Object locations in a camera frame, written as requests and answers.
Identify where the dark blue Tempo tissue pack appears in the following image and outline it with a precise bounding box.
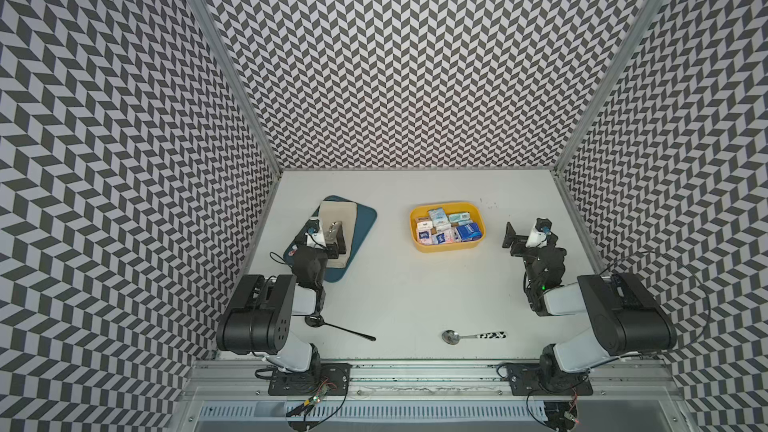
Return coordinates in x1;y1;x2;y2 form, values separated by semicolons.
456;222;483;242

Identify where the yellow plastic storage box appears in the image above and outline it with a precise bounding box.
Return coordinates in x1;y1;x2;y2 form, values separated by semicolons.
409;202;486;253

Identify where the mint green tissue pack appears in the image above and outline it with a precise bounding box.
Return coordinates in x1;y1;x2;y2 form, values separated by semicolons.
448;212;471;223

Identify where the metal spoon patterned handle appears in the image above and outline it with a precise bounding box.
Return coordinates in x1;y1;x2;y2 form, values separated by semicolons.
441;330;508;345

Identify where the black plastic spoon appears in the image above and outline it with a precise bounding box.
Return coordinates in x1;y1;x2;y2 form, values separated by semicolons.
304;314;377;342

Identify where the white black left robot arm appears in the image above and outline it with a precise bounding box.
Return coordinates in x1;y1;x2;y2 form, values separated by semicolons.
216;218;347;386

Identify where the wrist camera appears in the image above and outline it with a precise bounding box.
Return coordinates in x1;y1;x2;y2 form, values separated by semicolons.
305;217;326;248
526;218;552;248

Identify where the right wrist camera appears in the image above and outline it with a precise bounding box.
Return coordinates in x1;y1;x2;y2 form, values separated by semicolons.
526;218;552;248

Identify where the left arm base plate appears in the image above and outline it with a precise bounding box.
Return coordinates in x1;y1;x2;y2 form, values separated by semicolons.
268;363;351;398

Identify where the beige linen cloth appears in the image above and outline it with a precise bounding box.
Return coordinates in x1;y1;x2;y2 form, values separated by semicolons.
319;202;357;267

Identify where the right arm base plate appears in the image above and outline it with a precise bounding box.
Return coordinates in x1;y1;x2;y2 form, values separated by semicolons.
504;363;594;397

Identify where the aluminium front rail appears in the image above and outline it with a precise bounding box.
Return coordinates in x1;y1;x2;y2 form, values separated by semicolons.
180;359;682;401

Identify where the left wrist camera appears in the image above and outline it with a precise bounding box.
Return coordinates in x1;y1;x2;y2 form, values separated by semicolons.
305;217;326;248

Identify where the light blue cartoon tissue pack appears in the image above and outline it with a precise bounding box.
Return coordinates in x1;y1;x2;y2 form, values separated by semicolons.
428;207;451;230

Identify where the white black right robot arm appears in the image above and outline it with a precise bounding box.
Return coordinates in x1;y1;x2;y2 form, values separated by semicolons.
502;218;677;392

